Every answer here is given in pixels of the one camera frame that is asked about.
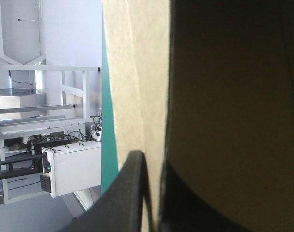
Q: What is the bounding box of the white metal frame table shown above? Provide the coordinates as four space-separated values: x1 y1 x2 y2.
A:
0 64 102 203

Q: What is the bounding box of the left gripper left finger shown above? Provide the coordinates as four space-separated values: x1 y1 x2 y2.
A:
57 150 155 232

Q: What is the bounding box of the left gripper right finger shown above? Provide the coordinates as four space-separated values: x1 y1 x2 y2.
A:
157 161 253 232

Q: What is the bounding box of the white equipment cabinet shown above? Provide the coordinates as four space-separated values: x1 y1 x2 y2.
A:
39 141 102 198

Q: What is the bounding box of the brown cardboard box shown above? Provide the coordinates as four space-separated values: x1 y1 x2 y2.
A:
102 0 294 232

